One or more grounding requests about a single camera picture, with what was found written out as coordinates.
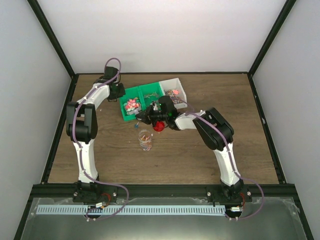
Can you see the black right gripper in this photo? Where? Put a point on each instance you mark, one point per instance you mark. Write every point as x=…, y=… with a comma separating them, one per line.
x=147, y=119

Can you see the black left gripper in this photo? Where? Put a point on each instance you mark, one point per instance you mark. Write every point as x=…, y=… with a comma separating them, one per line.
x=122, y=93

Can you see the red round lid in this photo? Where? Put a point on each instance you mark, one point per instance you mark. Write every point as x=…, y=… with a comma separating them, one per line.
x=159, y=126

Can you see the green bin with star candies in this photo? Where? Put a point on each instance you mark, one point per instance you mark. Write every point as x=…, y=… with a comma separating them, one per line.
x=129, y=93

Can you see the lilac slotted plastic scoop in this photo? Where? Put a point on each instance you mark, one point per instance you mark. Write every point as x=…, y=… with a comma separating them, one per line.
x=132, y=106

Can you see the green bin with square lollipops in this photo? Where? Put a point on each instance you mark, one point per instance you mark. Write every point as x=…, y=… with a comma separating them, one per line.
x=150, y=93

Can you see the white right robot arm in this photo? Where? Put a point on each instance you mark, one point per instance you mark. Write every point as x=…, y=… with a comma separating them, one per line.
x=215, y=131

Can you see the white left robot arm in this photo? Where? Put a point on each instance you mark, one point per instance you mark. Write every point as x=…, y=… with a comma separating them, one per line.
x=82, y=126

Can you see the clear plastic jar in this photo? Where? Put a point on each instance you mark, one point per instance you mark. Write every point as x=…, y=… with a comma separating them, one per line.
x=145, y=140

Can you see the white bin with swirl lollipops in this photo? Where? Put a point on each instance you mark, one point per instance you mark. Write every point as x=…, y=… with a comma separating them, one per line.
x=174, y=89

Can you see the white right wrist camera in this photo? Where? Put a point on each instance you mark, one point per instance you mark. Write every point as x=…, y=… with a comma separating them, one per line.
x=155, y=105

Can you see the light blue slotted cable duct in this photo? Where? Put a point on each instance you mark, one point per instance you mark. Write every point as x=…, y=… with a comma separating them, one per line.
x=133, y=210

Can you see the black enclosure frame post left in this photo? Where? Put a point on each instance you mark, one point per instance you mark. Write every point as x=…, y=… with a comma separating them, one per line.
x=42, y=19

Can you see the black enclosure frame post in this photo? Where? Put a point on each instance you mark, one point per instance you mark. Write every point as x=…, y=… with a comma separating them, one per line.
x=277, y=25
x=42, y=19

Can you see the black front mounting rail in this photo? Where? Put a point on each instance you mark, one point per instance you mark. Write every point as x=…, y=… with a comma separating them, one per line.
x=92, y=192

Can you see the black enclosure frame post right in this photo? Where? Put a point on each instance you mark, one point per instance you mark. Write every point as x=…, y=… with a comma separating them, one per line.
x=277, y=25

